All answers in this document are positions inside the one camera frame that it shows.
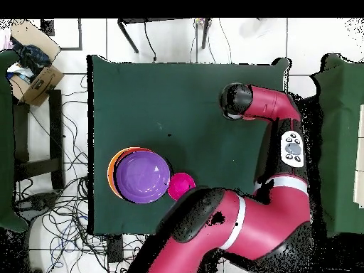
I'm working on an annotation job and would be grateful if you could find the pink bowl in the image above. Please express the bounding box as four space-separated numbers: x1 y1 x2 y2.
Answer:
167 172 197 202

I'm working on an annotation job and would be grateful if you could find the purple bowl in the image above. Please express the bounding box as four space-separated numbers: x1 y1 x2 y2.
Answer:
115 150 172 205

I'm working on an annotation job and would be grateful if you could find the wide red bowl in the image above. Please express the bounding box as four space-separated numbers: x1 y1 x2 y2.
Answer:
112 147 156 198

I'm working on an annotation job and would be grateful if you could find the dark green table cloth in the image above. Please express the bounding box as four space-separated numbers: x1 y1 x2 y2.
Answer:
90 55 289 235

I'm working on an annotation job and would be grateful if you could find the black bench stand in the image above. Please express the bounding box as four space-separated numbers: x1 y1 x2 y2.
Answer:
12 89 65 190

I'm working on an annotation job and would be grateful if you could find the black chair base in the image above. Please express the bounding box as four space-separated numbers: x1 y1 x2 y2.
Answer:
16 191 59 218

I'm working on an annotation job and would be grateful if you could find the cardboard box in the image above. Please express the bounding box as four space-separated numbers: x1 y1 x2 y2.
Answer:
9 19 65 107

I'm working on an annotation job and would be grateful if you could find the green covered table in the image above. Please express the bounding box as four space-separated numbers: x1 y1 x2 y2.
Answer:
0 49 29 232
308 53 364 238

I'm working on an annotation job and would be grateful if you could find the black metal table frame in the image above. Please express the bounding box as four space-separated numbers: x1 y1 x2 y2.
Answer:
117 17 213 54

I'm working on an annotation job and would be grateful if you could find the tangle of black cables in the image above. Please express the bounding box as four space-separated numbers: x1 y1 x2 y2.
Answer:
14 73 146 273

